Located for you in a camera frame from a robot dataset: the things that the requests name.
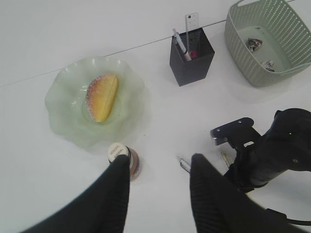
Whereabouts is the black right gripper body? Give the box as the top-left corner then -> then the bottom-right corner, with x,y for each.
224,136 -> 282,193

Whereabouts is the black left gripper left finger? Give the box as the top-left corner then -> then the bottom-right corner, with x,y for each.
25,155 -> 130,233

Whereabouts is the grey grip patterned pen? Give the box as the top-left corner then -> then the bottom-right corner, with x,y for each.
176,156 -> 191,173

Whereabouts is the light green plastic basket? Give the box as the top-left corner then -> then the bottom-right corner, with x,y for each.
225,0 -> 311,87

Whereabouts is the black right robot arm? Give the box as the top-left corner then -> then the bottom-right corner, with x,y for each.
224,108 -> 311,193

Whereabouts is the brown Nescafe coffee bottle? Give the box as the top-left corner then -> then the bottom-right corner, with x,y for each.
107,142 -> 141,181

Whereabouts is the sugared bread roll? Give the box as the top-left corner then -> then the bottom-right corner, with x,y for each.
85,74 -> 119,123

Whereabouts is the pink pencil sharpener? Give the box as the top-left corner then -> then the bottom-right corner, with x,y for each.
189,50 -> 198,59

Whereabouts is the pale green wavy plate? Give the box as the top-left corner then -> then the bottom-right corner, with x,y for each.
45,56 -> 145,149

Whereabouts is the white pen with grey grip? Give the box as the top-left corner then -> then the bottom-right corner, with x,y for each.
173,28 -> 191,61

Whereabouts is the transparent plastic ruler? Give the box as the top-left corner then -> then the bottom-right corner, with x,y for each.
185,13 -> 199,51

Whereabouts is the beige grip patterned pen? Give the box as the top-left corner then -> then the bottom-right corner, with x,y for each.
220,150 -> 231,168

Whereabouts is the small paper ball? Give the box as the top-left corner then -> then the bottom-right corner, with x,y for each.
263,60 -> 275,72

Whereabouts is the black mesh pen holder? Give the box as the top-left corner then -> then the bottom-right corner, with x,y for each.
170,28 -> 215,86

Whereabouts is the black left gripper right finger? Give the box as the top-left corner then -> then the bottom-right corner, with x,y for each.
190,153 -> 303,233

